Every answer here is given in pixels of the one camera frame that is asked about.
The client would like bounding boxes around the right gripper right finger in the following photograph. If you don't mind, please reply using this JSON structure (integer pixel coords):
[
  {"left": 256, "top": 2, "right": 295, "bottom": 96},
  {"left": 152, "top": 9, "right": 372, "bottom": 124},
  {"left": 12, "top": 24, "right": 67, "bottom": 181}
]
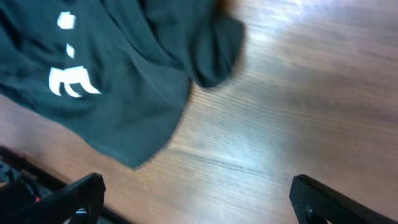
[{"left": 289, "top": 174, "right": 397, "bottom": 224}]

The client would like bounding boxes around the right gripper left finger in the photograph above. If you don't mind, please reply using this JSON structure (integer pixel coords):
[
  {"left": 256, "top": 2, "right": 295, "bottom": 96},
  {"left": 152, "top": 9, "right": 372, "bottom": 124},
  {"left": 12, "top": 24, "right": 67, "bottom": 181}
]
[{"left": 1, "top": 173, "right": 106, "bottom": 224}]

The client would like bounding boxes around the dark green t-shirt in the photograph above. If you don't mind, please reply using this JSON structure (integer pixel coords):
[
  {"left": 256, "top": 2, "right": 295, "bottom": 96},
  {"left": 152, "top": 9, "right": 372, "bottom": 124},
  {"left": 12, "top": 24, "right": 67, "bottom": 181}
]
[{"left": 1, "top": 0, "right": 244, "bottom": 168}]

